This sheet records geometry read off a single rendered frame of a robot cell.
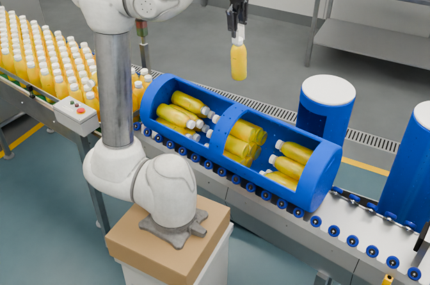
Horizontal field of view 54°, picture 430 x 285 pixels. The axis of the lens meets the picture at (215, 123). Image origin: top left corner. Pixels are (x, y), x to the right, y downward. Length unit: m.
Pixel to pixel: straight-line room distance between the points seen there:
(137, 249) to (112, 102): 0.49
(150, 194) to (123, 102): 0.30
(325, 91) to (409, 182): 0.64
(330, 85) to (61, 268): 1.91
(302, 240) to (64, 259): 1.61
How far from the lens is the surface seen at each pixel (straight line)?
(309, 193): 1.58
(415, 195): 2.46
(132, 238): 1.47
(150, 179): 1.31
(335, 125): 2.28
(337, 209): 1.83
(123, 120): 1.30
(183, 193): 1.31
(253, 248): 2.78
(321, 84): 2.32
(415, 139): 2.27
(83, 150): 2.21
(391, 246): 1.78
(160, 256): 1.42
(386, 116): 4.00
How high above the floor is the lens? 2.29
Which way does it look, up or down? 39 degrees down
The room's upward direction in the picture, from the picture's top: straight up
